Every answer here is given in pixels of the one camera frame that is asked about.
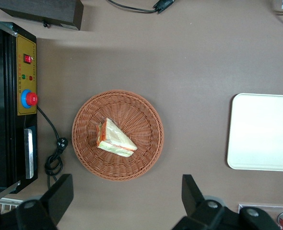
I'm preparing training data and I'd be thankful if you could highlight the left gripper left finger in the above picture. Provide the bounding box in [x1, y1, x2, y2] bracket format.
[16, 173, 74, 230]

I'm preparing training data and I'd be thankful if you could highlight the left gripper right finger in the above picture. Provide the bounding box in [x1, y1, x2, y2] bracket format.
[172, 174, 240, 230]

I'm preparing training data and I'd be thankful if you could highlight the triangle sandwich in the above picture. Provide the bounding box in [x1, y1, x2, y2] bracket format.
[95, 117, 139, 158]

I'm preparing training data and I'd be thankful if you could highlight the beige plastic tray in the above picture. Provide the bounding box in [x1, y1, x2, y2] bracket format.
[226, 92, 283, 172]

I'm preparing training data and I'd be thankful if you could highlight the brown round wicker basket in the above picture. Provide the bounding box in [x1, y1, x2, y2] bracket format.
[71, 89, 165, 182]

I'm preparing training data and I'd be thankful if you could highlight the clear acrylic bottle rack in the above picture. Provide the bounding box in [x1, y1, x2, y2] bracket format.
[238, 203, 283, 230]

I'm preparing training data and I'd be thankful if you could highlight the black sealing machine yellow panel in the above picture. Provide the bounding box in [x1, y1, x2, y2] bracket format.
[0, 13, 39, 207]

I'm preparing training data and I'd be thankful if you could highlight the dark wooden box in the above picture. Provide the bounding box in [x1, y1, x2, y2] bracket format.
[0, 0, 84, 31]

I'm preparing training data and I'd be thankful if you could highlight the white wire rack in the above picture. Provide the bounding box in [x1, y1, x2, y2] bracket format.
[0, 195, 24, 213]

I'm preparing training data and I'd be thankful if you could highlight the black power cable with plug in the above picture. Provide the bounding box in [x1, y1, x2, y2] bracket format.
[35, 106, 68, 190]

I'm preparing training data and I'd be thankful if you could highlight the black cable with connector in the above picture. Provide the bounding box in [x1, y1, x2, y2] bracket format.
[106, 0, 176, 14]

